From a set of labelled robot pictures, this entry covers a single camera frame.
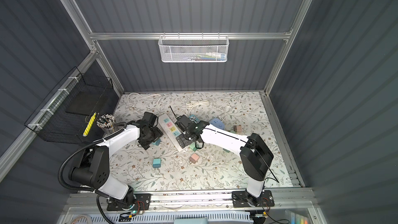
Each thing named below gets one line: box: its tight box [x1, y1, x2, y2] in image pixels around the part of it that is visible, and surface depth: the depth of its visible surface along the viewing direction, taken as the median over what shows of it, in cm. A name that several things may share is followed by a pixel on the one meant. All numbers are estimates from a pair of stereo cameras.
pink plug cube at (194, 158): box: [189, 152, 200, 164], surface depth 88 cm
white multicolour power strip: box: [158, 113, 189, 153], surface depth 98 cm
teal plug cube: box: [152, 158, 162, 168], surface depth 86 cm
